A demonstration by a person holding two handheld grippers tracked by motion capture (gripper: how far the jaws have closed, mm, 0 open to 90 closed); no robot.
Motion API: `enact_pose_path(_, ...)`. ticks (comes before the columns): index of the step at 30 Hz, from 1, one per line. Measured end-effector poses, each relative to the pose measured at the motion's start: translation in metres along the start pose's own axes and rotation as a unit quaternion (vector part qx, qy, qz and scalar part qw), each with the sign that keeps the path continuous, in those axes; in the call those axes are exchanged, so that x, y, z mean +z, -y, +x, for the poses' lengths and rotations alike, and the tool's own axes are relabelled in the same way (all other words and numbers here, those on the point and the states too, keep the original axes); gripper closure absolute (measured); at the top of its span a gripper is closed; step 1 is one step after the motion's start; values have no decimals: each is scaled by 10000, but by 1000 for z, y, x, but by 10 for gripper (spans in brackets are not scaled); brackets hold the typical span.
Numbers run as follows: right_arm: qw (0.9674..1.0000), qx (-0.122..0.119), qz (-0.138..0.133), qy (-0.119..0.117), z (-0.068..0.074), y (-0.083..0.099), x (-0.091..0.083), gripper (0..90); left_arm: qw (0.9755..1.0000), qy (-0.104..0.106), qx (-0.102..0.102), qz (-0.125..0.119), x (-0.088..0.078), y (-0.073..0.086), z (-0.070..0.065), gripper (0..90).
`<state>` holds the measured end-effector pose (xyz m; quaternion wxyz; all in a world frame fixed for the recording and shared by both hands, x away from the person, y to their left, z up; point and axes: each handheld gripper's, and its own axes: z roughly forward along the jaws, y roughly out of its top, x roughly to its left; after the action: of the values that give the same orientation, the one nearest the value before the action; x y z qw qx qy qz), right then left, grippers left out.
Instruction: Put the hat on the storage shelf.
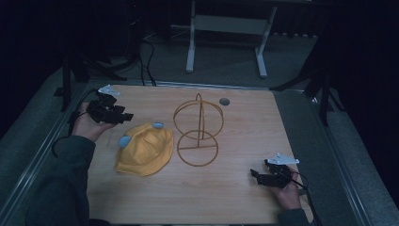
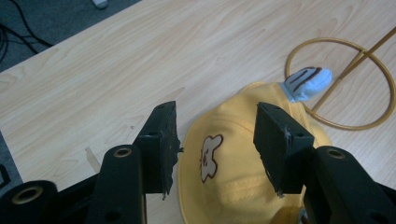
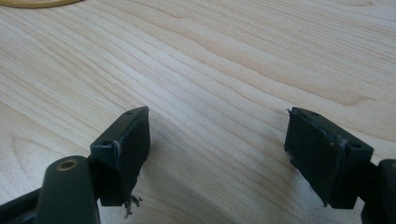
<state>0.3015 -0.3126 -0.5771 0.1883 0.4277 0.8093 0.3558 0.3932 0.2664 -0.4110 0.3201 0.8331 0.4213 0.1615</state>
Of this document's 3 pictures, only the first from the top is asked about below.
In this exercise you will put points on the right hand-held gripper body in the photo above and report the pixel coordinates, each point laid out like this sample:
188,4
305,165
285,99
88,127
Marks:
277,177

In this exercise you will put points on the person's left hand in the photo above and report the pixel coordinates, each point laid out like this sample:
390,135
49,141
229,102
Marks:
86,127

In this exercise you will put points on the grey round table cap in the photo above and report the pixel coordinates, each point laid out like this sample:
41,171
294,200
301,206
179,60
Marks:
224,101

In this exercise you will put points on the white metal table frame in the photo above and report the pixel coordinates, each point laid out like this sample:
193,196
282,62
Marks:
230,26

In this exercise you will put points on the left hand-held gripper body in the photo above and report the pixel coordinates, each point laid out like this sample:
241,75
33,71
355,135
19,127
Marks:
102,111

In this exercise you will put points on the person's right hand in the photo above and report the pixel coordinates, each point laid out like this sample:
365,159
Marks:
290,196

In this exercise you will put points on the metal edge rail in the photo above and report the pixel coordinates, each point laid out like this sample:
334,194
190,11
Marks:
204,85
348,175
34,163

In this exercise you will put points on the black metal stand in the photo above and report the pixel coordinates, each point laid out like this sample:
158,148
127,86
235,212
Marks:
320,84
73,72

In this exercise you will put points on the yellow hat with blue ears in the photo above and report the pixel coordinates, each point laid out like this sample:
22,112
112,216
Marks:
147,150

